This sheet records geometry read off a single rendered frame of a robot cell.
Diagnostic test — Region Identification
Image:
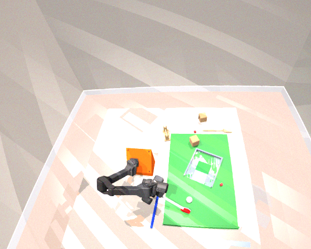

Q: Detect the green putting mat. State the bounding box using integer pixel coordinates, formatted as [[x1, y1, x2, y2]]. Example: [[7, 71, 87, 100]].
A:
[[163, 133, 238, 227]]

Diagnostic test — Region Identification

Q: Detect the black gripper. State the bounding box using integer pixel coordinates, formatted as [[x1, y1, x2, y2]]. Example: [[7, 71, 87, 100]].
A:
[[141, 175, 164, 205]]

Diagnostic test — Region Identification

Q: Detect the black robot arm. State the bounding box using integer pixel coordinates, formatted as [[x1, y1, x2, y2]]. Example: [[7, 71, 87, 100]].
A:
[[96, 158, 168, 198]]

